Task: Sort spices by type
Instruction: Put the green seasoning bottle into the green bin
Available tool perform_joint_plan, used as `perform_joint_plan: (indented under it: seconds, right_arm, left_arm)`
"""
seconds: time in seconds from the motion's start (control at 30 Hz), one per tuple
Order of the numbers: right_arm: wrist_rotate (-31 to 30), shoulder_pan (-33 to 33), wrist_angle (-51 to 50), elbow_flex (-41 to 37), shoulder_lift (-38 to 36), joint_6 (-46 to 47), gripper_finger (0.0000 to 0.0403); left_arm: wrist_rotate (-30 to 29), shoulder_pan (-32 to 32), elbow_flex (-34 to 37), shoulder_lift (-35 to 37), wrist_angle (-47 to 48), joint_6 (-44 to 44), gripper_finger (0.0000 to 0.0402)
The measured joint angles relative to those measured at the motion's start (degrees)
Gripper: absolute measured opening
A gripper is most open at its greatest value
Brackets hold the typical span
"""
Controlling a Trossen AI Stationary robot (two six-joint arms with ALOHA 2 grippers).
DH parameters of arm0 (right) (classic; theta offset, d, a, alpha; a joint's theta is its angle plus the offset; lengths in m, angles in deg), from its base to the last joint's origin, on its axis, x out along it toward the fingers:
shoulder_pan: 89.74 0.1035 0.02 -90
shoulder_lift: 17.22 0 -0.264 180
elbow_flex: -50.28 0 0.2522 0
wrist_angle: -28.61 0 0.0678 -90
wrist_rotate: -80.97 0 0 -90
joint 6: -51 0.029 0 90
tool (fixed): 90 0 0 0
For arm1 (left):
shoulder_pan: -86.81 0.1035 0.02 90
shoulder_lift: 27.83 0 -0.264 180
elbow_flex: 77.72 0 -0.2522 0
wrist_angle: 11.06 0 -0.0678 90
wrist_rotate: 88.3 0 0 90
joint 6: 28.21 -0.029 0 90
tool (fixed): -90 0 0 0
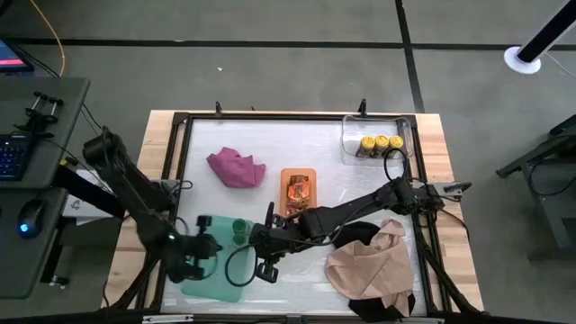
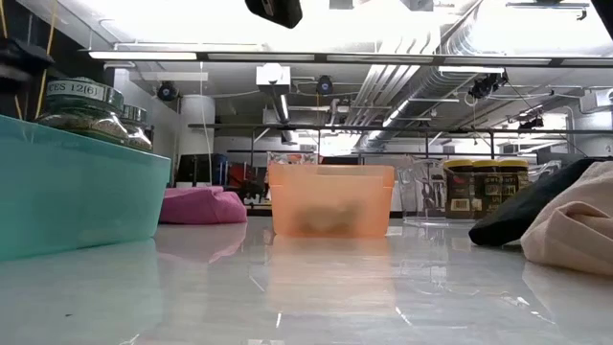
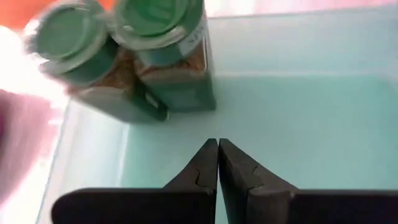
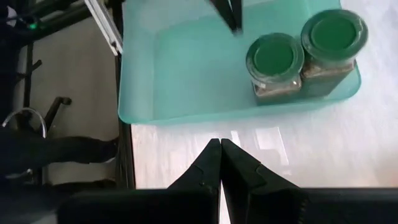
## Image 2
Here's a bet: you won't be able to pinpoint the orange brown spice packet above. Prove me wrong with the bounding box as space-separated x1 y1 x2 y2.
290 202 366 237

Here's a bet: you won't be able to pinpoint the yellow-lid spice jar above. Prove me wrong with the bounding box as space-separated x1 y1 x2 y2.
472 159 502 219
443 158 477 221
497 158 531 205

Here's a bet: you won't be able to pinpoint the white hanging box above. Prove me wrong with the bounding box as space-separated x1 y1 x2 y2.
255 62 292 88

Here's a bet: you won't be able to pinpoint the fluorescent ceiling light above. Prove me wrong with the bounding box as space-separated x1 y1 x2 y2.
87 50 198 62

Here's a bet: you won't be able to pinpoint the red background object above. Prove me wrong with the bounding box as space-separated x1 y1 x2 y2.
229 162 256 189

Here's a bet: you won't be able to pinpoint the blue barrel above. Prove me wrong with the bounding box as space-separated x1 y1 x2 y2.
210 152 229 186

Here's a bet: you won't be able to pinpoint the orange translucent plastic bin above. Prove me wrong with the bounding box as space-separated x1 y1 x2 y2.
267 163 397 240

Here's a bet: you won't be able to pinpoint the magenta cloth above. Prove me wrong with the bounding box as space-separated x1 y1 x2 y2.
158 186 249 226

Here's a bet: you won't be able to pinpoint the clear plastic bin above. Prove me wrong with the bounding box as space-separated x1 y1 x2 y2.
396 154 562 229

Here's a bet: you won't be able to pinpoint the black cloth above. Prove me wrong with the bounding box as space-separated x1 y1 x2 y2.
467 157 605 248

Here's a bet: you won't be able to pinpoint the beige cloth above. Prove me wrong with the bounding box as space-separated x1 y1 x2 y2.
519 160 613 278

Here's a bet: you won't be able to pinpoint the black overhead frame bar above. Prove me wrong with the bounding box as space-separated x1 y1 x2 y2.
79 47 613 69

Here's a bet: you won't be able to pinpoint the black shelf rail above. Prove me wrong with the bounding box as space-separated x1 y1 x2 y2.
187 123 613 136

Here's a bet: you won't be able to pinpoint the silver ventilation duct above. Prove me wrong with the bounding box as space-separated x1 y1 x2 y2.
356 18 485 150

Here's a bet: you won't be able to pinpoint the black hanging camera rig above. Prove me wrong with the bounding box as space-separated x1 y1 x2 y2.
467 72 510 101

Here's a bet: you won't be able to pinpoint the yellow cable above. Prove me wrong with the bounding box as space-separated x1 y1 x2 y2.
34 0 57 121

